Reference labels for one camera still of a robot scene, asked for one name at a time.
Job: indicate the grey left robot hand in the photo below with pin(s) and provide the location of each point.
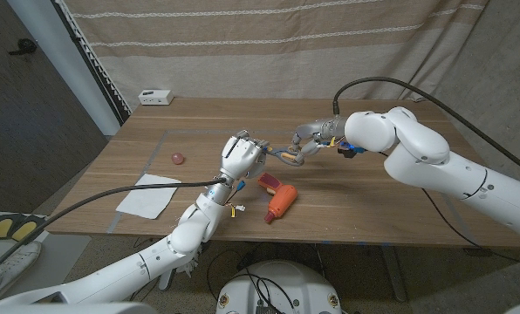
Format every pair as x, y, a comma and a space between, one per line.
240, 157

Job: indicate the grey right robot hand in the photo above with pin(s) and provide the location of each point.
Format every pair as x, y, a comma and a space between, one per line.
316, 131

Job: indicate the orange grey scissors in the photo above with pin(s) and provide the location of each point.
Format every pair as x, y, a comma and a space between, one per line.
284, 156

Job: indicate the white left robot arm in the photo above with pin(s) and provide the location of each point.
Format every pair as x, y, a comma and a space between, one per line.
155, 257

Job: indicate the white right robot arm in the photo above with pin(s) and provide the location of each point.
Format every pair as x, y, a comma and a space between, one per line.
439, 161

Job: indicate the orange toy drill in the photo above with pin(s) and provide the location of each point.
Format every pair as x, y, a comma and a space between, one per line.
282, 200

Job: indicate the pink ball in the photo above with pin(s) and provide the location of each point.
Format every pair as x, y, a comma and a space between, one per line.
178, 159

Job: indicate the white tissue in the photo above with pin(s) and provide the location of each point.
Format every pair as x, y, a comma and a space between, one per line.
148, 200

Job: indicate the beige striped backdrop curtain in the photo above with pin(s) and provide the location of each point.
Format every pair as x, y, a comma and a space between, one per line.
242, 65

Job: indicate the white power strip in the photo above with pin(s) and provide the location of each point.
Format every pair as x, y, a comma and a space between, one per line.
155, 97

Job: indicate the white blue floral object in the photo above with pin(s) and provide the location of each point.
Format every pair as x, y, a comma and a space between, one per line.
192, 266

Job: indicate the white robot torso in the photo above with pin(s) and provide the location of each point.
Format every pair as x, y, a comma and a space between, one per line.
282, 283

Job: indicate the grey metal table leg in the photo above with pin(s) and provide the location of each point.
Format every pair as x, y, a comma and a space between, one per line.
166, 279
393, 270

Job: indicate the black white triangle-pattern trim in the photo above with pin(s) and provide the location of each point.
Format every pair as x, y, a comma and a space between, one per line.
93, 65

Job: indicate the white robot chest rim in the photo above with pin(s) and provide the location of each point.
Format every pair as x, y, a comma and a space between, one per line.
90, 309

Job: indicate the yellow black foot pedal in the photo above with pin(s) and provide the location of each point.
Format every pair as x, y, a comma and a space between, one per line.
0, 228
26, 231

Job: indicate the white shoe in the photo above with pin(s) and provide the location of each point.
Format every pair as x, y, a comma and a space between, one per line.
11, 270

